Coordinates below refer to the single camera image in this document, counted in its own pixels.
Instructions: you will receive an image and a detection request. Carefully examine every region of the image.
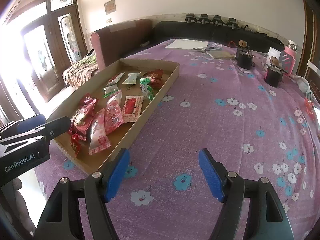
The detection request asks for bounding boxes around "large dark red snack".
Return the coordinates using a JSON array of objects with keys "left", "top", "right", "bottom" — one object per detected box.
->
[{"left": 68, "top": 98, "right": 98, "bottom": 141}]

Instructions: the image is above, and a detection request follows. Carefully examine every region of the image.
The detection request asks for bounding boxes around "red bar snack packet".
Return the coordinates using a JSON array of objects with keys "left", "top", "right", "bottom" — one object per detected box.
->
[{"left": 71, "top": 134, "right": 81, "bottom": 157}]

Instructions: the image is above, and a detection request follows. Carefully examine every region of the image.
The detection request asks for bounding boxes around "pink cartoon candy packet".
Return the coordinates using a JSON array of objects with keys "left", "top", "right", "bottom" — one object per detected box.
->
[{"left": 88, "top": 108, "right": 111, "bottom": 155}]

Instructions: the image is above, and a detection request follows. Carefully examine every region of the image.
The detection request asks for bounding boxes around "green clear candy packet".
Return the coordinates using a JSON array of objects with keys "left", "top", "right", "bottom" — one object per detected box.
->
[{"left": 103, "top": 84, "right": 119, "bottom": 98}]

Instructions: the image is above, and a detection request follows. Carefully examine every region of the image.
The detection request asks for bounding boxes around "white red snack packet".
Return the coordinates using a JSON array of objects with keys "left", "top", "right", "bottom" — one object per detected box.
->
[{"left": 122, "top": 96, "right": 144, "bottom": 123}]

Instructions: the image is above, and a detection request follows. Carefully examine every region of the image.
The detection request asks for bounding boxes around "pale green snack packet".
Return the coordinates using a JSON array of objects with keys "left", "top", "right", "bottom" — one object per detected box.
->
[{"left": 122, "top": 73, "right": 140, "bottom": 85}]

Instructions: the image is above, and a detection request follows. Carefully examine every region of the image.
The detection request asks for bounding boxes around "dark red gold snack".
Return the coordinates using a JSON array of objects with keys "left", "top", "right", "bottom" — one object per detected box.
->
[{"left": 143, "top": 69, "right": 163, "bottom": 89}]

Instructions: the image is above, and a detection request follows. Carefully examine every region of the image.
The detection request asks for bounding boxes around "long red snack packet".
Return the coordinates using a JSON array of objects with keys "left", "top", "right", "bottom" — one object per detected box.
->
[{"left": 79, "top": 93, "right": 94, "bottom": 108}]

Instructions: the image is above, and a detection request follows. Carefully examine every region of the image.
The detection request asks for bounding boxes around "gloved left hand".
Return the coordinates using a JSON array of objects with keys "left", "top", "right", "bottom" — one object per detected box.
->
[{"left": 7, "top": 178, "right": 36, "bottom": 235}]

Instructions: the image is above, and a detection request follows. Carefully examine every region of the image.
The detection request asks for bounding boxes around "purple floral tablecloth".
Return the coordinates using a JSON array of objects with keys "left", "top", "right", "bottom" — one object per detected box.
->
[{"left": 35, "top": 37, "right": 320, "bottom": 240}]

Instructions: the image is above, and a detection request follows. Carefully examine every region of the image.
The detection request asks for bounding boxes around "patterned blanket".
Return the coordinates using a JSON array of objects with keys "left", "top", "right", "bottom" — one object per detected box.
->
[{"left": 62, "top": 51, "right": 99, "bottom": 88}]

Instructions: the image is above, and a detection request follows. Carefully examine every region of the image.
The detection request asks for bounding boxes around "cardboard tray box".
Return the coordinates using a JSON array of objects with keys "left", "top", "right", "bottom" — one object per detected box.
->
[{"left": 48, "top": 59, "right": 179, "bottom": 174}]

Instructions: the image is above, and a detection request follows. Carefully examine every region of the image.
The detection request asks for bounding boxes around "red foil bag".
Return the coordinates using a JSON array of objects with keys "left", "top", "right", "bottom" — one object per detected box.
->
[{"left": 304, "top": 98, "right": 316, "bottom": 119}]

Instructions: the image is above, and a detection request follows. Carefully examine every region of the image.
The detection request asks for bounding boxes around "black jar with cork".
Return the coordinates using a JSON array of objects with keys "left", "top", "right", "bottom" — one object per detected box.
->
[{"left": 264, "top": 56, "right": 284, "bottom": 88}]

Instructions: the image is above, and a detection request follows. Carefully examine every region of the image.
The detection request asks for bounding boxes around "maroon armchair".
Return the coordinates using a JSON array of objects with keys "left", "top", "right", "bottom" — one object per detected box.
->
[{"left": 91, "top": 19, "right": 152, "bottom": 71}]

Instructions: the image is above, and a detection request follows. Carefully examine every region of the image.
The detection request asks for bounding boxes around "pink water bottle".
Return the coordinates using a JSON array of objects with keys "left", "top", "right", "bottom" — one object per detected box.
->
[{"left": 279, "top": 40, "right": 297, "bottom": 75}]

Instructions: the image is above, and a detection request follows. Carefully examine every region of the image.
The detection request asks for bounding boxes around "white cup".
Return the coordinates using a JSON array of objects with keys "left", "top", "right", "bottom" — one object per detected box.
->
[{"left": 265, "top": 47, "right": 281, "bottom": 66}]

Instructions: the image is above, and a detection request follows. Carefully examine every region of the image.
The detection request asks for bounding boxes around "white paper sheet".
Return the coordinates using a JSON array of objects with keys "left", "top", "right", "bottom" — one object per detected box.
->
[{"left": 166, "top": 38, "right": 208, "bottom": 50}]

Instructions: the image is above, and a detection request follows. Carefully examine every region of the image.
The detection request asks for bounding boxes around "black sofa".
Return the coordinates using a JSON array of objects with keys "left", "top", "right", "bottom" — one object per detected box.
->
[{"left": 149, "top": 21, "right": 285, "bottom": 53}]

